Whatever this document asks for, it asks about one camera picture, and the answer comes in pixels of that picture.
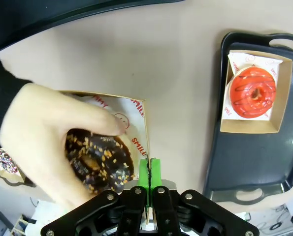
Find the dark grey plastic tray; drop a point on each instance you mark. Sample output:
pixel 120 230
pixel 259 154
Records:
pixel 247 159

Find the person's right hand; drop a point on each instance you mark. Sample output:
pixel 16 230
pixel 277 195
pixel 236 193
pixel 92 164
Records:
pixel 38 135

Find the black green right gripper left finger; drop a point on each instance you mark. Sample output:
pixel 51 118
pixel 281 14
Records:
pixel 126 209

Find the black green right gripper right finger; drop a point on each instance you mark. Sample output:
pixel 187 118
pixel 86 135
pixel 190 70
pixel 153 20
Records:
pixel 171 209

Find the wooden crate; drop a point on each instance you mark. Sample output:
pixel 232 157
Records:
pixel 22 222

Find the red glazed donut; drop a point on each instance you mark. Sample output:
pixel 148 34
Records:
pixel 242 100

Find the dark donut with coloured sprinkles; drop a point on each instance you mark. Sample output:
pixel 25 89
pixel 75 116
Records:
pixel 7 161

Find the chocolate nut donut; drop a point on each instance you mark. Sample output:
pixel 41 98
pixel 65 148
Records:
pixel 107 157

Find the white red-printed paper liner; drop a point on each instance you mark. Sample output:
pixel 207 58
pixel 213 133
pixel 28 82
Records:
pixel 239 61
pixel 134 118

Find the white plastic bag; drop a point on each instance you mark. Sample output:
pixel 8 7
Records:
pixel 50 214

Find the black sleeved right forearm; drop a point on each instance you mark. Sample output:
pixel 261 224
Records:
pixel 1 86

